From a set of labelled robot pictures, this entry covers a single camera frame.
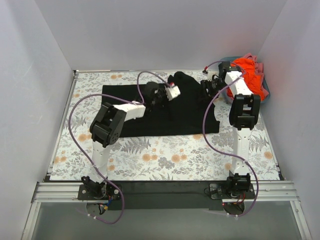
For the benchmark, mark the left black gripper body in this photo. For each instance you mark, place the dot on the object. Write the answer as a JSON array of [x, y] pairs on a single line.
[[163, 94]]

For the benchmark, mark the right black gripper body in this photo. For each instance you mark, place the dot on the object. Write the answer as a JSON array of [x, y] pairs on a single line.
[[207, 84]]

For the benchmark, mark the black t-shirt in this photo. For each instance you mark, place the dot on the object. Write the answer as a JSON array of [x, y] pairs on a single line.
[[181, 116]]

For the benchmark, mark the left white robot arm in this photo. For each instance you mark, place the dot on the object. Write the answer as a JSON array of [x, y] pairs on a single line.
[[107, 126]]

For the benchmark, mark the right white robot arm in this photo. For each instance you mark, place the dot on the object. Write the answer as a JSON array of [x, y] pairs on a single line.
[[243, 116]]

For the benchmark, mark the teal plastic laundry basket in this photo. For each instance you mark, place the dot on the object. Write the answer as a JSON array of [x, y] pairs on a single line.
[[264, 83]]

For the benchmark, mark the orange t-shirt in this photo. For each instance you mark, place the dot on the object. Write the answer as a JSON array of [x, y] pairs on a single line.
[[241, 62]]

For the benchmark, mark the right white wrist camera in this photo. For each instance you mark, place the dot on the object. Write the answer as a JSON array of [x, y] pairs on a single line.
[[211, 73]]

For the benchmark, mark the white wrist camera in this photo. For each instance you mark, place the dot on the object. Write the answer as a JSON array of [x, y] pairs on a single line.
[[172, 91], [211, 73]]

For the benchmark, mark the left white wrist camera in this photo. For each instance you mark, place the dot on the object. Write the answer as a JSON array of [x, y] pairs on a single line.
[[172, 91]]

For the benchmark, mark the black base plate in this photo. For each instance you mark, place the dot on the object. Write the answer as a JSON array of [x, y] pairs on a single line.
[[149, 195]]

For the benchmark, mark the aluminium mounting rail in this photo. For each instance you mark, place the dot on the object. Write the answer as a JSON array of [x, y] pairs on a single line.
[[266, 190]]

